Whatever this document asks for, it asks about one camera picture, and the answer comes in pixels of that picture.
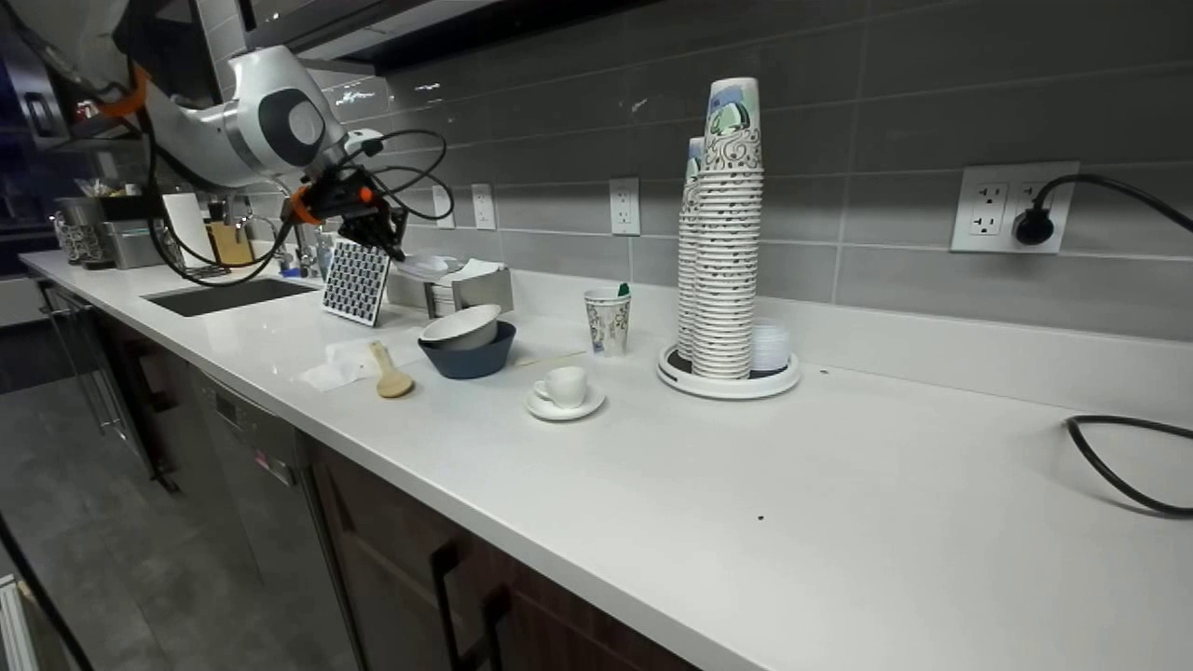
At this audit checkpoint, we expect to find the grey dishwasher front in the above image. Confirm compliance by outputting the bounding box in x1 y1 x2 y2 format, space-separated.
184 375 367 671

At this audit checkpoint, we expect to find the black loose cable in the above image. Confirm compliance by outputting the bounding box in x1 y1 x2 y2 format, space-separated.
1064 409 1193 521

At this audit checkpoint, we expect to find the white double wall outlet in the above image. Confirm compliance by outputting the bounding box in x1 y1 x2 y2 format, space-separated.
947 160 1081 257

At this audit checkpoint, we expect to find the white crumpled paper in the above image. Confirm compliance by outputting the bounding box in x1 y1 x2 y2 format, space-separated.
295 338 376 397

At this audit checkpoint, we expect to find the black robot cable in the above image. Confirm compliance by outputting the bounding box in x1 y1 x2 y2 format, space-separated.
141 117 308 290
359 123 459 233

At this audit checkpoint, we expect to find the grey countertop appliance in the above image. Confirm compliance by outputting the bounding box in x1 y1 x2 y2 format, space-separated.
89 182 163 274

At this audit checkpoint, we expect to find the black power plug cable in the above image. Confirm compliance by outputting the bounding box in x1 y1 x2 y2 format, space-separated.
1011 170 1193 251

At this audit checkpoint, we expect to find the black cabinet handle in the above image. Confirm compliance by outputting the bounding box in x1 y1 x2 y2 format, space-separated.
481 587 520 671
425 536 469 671

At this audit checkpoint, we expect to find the black tripod leg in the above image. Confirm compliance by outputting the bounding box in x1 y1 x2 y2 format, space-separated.
0 520 93 671

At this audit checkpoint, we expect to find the white coffee cup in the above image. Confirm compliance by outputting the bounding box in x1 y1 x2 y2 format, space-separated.
532 362 596 409

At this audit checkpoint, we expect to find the tall paper cup stack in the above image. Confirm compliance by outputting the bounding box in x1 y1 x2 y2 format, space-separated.
689 76 768 383

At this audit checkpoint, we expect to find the white round cup tray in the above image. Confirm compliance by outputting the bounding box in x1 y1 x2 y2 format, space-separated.
653 336 804 403

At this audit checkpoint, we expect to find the wooden spoon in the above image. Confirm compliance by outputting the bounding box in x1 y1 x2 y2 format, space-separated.
367 336 423 403

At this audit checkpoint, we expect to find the dark blue bowl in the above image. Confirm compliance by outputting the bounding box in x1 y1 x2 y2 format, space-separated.
413 317 520 383

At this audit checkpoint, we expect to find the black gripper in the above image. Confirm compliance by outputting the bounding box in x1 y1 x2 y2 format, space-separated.
313 165 413 264

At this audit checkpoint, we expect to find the white wall switch plate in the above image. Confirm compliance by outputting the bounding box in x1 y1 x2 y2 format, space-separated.
468 178 501 234
605 175 646 237

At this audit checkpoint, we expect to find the black sink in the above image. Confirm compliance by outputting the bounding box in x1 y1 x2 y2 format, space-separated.
141 277 321 322

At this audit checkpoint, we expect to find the white box on counter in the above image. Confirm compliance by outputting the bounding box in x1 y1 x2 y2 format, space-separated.
386 252 520 323

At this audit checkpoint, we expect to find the amber soap bottle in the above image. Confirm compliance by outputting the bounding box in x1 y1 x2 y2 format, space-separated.
200 201 256 274

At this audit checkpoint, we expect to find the upper wall cabinet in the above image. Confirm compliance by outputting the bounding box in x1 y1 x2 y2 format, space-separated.
239 0 501 68

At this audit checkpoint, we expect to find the dark wooden base cabinet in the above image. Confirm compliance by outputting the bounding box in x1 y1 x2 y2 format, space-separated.
33 277 700 671

